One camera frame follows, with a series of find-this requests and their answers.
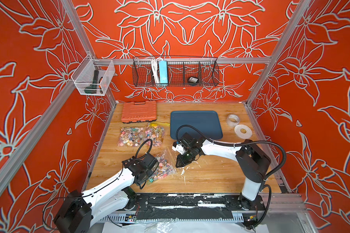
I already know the white cable bundle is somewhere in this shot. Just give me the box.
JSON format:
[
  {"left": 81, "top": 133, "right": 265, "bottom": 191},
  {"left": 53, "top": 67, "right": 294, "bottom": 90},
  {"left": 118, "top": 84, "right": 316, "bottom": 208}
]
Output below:
[{"left": 150, "top": 58, "right": 160, "bottom": 85}]

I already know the white tape roll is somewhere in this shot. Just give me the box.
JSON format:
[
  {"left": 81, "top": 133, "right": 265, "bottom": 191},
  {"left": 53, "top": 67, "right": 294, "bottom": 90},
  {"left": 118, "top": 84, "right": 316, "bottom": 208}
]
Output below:
[{"left": 234, "top": 124, "right": 252, "bottom": 139}]

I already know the clear acrylic box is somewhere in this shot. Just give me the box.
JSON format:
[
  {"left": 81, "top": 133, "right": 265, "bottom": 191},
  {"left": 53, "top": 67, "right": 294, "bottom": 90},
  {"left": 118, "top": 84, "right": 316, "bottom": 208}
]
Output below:
[{"left": 72, "top": 54, "right": 115, "bottom": 96}]

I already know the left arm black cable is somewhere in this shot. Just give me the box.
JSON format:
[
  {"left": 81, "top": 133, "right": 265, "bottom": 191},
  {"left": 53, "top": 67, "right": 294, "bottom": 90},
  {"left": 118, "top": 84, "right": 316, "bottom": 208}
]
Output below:
[{"left": 42, "top": 138, "right": 154, "bottom": 231}]

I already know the orange tool case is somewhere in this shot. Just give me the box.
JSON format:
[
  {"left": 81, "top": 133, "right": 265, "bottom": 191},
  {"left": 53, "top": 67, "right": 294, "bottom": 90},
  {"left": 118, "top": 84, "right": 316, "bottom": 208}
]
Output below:
[{"left": 121, "top": 101, "right": 157, "bottom": 123}]

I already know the clear tape roll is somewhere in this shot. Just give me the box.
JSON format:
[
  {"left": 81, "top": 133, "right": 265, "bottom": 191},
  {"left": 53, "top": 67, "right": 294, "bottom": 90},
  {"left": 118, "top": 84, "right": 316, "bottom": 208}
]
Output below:
[{"left": 226, "top": 114, "right": 241, "bottom": 127}]

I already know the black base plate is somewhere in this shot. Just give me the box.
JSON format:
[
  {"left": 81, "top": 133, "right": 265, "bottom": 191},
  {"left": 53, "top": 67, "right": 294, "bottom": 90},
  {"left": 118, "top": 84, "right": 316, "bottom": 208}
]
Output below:
[{"left": 134, "top": 193, "right": 265, "bottom": 211}]

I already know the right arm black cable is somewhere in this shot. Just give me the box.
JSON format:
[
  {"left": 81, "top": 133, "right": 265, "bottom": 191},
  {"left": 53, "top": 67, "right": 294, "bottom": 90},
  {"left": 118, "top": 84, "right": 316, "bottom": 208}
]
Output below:
[{"left": 175, "top": 124, "right": 287, "bottom": 228}]

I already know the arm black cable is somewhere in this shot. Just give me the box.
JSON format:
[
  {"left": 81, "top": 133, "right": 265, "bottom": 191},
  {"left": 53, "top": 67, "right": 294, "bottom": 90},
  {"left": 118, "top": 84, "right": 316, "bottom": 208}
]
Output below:
[
  {"left": 175, "top": 124, "right": 287, "bottom": 228},
  {"left": 42, "top": 138, "right": 154, "bottom": 231}
]

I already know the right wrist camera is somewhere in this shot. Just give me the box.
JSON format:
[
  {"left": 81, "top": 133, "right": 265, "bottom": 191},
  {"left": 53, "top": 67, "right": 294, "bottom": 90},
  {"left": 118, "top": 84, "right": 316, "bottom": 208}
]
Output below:
[{"left": 172, "top": 142, "right": 185, "bottom": 154}]

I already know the light blue power bank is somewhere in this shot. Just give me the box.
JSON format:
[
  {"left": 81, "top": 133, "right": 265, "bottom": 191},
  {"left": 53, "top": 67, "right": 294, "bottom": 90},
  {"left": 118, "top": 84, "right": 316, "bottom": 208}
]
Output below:
[{"left": 158, "top": 60, "right": 168, "bottom": 85}]

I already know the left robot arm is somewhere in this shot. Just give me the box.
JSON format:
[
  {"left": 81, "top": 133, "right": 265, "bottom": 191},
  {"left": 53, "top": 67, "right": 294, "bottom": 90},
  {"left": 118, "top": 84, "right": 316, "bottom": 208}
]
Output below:
[{"left": 53, "top": 152, "right": 159, "bottom": 233}]

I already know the green black screwdriver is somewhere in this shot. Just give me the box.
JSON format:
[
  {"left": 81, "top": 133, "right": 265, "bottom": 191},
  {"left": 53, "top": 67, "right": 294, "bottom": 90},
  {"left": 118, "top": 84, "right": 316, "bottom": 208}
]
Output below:
[{"left": 85, "top": 70, "right": 99, "bottom": 94}]

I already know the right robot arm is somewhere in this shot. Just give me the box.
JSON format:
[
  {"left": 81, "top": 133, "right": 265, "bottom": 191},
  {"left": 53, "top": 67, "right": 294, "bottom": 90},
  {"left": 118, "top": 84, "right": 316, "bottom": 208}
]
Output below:
[{"left": 172, "top": 133, "right": 271, "bottom": 202}]

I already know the black wire basket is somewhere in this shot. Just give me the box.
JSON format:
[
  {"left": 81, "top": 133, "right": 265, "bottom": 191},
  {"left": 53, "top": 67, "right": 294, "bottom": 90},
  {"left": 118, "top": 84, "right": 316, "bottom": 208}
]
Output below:
[{"left": 132, "top": 56, "right": 220, "bottom": 87}]

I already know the blue plastic tray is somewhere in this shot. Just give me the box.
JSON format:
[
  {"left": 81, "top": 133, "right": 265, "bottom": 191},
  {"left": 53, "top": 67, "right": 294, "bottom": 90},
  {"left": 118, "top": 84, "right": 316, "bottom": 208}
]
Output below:
[{"left": 170, "top": 111, "right": 223, "bottom": 140}]

